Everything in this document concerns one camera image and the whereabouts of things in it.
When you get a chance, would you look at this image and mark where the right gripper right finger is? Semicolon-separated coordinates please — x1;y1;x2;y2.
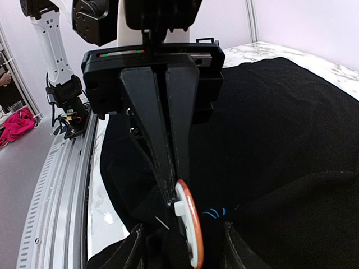
223;222;265;269

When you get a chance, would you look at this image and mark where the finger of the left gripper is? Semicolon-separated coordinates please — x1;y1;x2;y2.
119;67;176;205
166;63;199;180

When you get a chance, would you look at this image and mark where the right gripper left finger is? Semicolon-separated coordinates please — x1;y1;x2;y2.
123;224;146;268

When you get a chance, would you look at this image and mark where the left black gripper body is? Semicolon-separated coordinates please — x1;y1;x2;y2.
81;43;225;124

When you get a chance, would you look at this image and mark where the round orange white brooch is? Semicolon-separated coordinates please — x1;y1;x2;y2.
174;179;204;268

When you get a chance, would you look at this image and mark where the black t-shirt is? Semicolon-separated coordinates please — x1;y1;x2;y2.
86;58;358;268

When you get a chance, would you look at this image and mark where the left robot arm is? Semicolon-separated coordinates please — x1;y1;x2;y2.
20;1;225;205

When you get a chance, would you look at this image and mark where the black open brooch case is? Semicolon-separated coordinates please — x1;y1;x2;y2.
196;37;219;45

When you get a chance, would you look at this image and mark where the pink cloth in background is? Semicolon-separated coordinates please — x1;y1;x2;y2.
1;107;37;147

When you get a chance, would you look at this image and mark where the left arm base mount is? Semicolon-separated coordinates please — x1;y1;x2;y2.
45;75;90;139

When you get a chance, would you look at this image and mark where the aluminium front rail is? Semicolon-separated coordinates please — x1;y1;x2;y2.
16;113;97;268

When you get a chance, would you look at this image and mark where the right aluminium frame post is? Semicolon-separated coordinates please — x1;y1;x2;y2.
245;0;259;43

